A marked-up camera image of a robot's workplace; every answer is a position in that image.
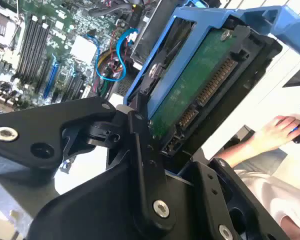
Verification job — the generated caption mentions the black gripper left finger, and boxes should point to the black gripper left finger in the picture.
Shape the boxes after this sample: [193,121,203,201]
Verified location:
[0,92,177,234]

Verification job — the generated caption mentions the person's hand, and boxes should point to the person's hand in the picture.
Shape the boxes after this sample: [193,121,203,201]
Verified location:
[252,115,300,152]

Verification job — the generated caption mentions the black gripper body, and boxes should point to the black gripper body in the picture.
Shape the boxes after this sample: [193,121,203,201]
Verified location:
[26,159,206,240]

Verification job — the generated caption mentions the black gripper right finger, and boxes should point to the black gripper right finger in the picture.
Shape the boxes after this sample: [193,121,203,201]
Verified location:
[189,157,291,240]

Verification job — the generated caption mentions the hard disk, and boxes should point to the hard disk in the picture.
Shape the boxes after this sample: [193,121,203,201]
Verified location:
[123,4,300,157]

